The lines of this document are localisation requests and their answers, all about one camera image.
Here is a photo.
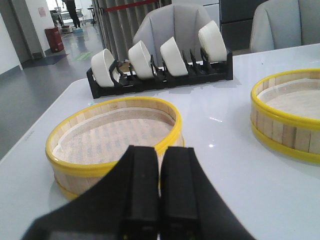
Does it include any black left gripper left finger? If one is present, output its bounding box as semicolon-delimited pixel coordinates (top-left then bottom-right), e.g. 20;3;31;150
22;145;159;240

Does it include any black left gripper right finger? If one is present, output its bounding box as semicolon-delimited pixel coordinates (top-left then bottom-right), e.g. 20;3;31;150
160;147;254;240

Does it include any bamboo steamer drawer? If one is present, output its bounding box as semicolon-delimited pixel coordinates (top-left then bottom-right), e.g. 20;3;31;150
250;68;320;164
45;96;185;199

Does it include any black dish rack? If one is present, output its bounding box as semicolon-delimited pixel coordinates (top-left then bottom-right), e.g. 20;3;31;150
86;49;233;99

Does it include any white bowl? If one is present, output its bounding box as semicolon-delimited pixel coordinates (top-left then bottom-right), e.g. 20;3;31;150
198;20;227;63
128;40;153;80
91;48;115;87
160;36;188;77

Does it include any red trash bin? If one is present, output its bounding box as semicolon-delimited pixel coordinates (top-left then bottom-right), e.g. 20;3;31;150
44;26;64;53

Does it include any right grey chair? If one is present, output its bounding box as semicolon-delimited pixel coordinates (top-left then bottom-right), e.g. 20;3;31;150
249;0;320;53

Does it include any person in background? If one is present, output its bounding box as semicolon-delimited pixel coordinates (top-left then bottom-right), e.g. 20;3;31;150
62;0;81;29

